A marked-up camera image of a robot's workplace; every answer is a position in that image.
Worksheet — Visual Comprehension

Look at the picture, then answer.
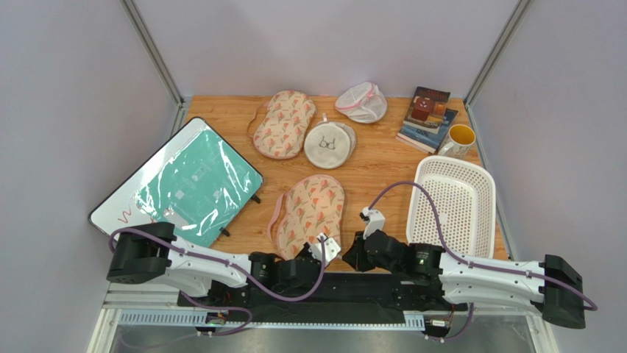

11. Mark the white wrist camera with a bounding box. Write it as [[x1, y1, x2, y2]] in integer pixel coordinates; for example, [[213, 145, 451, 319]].
[[308, 233, 341, 266], [360, 207, 386, 239]]

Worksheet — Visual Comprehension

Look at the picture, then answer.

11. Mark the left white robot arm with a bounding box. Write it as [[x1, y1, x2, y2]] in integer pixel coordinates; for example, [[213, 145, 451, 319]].
[[107, 222, 340, 302]]

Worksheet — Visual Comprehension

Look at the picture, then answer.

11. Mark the white perforated plastic basket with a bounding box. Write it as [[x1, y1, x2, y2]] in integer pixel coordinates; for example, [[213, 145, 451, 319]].
[[414, 155, 496, 258]]

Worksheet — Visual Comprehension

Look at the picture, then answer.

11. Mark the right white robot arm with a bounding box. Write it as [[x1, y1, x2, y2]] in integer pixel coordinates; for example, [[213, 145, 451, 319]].
[[342, 230, 586, 329]]

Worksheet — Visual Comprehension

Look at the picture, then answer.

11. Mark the aluminium frame rail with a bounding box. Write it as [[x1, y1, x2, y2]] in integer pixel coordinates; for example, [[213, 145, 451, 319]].
[[88, 286, 559, 352]]

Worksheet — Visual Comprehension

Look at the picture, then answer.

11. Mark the round white mesh bag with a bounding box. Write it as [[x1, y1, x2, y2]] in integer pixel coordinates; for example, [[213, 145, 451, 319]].
[[303, 113, 357, 170]]

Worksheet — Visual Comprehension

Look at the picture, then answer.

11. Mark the white drawing board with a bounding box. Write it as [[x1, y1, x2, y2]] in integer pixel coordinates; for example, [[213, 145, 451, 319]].
[[88, 116, 265, 240]]

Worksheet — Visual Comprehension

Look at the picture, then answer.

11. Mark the top book dark cover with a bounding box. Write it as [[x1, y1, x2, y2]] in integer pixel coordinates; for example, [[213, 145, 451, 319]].
[[403, 87, 450, 133]]

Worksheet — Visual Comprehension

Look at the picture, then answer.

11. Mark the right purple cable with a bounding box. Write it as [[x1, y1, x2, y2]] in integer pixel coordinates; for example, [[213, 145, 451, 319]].
[[368, 181, 598, 342]]

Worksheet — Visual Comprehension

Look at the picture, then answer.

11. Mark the teal sheet in plastic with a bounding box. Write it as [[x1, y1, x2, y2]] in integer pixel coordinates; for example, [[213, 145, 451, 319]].
[[135, 128, 263, 247]]

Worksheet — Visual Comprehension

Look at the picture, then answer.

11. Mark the white yellow-inside mug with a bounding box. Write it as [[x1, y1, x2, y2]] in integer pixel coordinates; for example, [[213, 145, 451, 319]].
[[436, 124, 476, 160]]

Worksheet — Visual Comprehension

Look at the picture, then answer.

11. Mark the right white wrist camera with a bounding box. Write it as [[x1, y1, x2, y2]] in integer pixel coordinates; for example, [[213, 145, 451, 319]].
[[360, 207, 386, 239]]

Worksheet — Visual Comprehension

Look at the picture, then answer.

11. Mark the white pink-trimmed mesh bag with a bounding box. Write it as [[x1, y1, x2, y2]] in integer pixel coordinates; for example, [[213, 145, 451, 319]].
[[335, 82, 388, 124]]

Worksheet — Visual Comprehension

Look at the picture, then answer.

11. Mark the floral mesh laundry bag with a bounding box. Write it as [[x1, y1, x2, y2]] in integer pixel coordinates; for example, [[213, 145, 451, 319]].
[[266, 174, 346, 260], [248, 90, 317, 160]]

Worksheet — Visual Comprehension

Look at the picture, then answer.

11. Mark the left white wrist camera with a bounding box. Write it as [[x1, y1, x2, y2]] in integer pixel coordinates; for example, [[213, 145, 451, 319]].
[[308, 233, 341, 266]]

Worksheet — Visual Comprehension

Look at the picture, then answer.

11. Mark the bottom blue book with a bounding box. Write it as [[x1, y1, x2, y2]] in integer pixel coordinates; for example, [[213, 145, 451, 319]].
[[396, 109, 458, 154]]

